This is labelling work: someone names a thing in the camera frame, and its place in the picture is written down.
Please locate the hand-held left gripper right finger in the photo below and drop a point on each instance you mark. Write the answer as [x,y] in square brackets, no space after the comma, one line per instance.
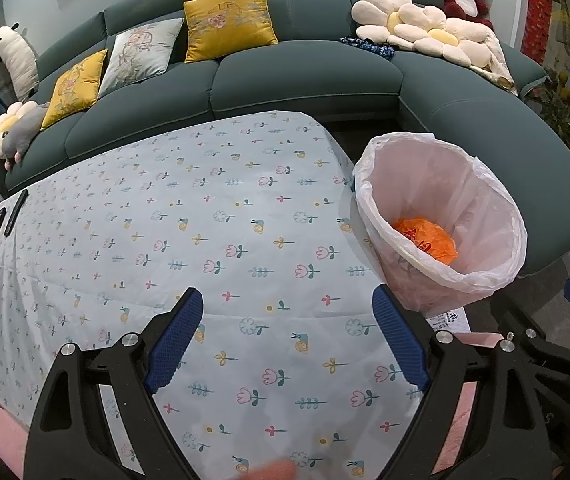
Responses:
[400,335]

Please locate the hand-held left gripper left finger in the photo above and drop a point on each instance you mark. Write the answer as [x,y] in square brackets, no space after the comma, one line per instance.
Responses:
[175,340]

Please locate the orange plastic bag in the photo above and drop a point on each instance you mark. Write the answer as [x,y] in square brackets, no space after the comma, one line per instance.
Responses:
[427,240]

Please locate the trash bin with white bag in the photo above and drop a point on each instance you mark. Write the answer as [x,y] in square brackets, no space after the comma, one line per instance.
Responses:
[485,200]

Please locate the person's left hand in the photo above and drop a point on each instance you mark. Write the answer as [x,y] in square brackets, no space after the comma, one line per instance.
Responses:
[275,471]

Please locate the floral tablecloth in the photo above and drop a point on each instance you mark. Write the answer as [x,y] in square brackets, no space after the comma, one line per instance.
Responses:
[190,240]

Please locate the pink fleece clothing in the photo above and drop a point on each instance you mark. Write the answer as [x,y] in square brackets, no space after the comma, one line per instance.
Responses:
[7,440]

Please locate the grey plush toy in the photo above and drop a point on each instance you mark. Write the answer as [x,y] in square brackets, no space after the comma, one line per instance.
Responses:
[22,135]

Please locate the small yellow embroidered cushion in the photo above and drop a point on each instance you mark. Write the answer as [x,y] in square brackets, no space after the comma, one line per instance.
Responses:
[75,87]

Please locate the dark green sofa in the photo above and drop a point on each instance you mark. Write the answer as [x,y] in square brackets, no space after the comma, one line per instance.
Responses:
[305,80]

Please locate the grey floral cushion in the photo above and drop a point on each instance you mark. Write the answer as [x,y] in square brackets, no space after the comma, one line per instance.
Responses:
[140,55]

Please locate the blue patterned cloth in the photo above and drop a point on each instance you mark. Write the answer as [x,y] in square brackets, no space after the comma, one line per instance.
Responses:
[367,47]

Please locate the large yellow embroidered cushion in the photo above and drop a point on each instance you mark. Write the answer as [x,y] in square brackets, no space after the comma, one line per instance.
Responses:
[230,22]

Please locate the panda plush toy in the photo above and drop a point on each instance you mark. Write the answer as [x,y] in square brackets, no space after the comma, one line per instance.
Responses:
[15,60]

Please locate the red wall banner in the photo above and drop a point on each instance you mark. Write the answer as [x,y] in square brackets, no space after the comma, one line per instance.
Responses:
[540,10]

